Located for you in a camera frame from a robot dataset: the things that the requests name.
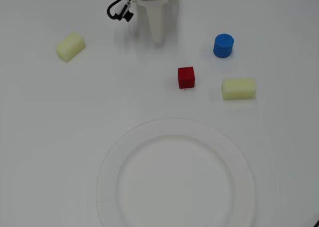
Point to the white paper plate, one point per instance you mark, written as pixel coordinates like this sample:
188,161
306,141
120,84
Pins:
174,182

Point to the blue ribbed cylinder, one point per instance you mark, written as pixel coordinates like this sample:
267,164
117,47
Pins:
223,46

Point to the black wrist camera white mount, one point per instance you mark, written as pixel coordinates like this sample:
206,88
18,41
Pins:
128,15

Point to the pale yellow foam block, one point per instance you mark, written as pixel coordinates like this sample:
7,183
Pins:
70,47
238,88

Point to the red cube block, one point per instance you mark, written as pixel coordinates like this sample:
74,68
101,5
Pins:
186,77

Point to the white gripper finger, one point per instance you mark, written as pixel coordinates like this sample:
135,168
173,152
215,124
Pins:
156,22

